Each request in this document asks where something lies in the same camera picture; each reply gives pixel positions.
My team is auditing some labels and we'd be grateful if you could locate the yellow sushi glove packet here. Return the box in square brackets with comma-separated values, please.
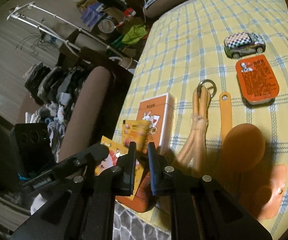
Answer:
[122, 120, 150, 152]
[95, 136, 145, 200]

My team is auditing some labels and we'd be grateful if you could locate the orange playing card box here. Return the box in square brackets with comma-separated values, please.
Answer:
[136, 93, 175, 155]

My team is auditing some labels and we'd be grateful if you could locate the grey stone-pattern mat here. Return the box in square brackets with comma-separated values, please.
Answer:
[113, 201, 170, 240]

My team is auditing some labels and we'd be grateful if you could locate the brown upholstered chair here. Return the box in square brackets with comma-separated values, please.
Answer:
[58, 66, 111, 162]

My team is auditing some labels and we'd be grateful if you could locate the orange measuring spoon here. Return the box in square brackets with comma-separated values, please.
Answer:
[219, 92, 265, 174]

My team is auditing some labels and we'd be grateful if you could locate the large orange flat spoon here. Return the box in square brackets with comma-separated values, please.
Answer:
[239, 164, 287, 220]

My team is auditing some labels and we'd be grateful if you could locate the yellow plaid tablecloth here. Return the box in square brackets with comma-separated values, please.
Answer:
[114, 0, 288, 239]

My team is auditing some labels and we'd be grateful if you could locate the green bag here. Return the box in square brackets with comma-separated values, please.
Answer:
[122, 25, 147, 45]

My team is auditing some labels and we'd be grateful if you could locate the orange KFC sauce packet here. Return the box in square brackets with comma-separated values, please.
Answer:
[235, 55, 279, 105]

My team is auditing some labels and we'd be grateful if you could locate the white garment steamer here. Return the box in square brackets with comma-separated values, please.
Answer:
[6, 2, 138, 72]

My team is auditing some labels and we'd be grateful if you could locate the checkered toy car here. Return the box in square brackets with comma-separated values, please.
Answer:
[224, 31, 266, 59]

